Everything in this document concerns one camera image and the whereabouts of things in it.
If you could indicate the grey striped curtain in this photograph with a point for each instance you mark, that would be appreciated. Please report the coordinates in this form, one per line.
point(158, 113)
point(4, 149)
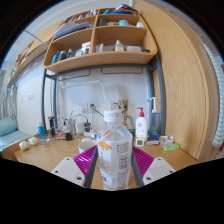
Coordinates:
point(8, 103)

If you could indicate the white tape roll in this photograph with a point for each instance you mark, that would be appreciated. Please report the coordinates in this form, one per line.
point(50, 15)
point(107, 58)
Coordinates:
point(23, 145)
point(33, 141)

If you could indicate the striped green white curtain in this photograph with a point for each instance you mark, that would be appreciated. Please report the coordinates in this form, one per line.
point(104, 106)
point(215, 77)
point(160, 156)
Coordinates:
point(218, 110)

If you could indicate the white charger block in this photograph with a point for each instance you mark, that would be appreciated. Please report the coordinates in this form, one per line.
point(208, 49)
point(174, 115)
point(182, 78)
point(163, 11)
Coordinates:
point(80, 128)

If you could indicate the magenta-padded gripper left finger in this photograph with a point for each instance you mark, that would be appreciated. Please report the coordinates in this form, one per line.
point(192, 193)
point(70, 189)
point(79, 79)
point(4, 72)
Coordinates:
point(68, 170)

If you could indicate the small black adapter block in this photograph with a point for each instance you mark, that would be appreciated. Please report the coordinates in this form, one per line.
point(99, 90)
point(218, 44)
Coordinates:
point(68, 136)

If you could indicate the small white pink box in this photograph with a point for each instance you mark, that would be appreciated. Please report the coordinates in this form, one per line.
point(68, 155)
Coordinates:
point(166, 139)

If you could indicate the wooden wardrobe side panel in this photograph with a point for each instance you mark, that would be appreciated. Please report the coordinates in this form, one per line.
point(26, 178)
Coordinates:
point(180, 86)

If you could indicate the small blue bottle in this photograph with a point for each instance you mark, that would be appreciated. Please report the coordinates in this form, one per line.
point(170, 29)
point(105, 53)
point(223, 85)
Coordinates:
point(41, 130)

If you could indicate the white pump bottle red top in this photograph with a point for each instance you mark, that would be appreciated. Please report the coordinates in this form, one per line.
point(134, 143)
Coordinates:
point(141, 128)

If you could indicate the teal pillow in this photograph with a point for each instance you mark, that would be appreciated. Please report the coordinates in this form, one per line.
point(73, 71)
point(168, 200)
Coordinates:
point(7, 126)

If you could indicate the small white desk clock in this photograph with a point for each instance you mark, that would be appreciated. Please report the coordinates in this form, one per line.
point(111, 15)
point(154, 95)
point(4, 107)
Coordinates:
point(139, 142)

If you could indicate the long wooden wall shelf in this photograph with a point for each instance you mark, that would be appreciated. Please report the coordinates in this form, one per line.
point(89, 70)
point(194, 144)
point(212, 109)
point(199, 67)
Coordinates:
point(30, 58)

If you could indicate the small white oval case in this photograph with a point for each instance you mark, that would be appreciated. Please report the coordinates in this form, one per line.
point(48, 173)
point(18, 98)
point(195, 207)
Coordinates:
point(86, 139)

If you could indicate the blue spray bottle white nozzle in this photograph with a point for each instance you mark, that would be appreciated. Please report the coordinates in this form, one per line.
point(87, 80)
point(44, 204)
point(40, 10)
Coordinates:
point(154, 121)

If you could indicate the clear plastic water bottle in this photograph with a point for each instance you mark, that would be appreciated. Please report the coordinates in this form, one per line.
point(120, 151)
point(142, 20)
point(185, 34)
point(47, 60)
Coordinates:
point(115, 153)

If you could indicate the blue flat box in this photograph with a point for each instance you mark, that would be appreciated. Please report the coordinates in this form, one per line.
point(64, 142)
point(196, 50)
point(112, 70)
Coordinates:
point(153, 139)

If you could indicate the tall black device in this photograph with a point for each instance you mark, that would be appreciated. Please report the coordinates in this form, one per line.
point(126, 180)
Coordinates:
point(52, 126)

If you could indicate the white ceramic cup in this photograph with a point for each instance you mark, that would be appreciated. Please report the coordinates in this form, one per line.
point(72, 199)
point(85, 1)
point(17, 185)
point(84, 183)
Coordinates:
point(85, 146)

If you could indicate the wooden shelf unit with items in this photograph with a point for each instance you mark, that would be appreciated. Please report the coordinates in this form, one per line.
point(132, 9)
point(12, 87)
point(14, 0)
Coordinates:
point(100, 56)

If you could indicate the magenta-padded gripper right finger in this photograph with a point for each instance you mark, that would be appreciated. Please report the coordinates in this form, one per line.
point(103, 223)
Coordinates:
point(160, 168)

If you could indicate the grey metal shelf frame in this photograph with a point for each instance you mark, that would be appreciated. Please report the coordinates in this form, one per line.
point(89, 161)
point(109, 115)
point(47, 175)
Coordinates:
point(159, 96)

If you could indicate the black charger block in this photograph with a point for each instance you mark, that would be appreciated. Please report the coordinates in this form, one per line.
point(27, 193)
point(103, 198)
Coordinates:
point(87, 127)

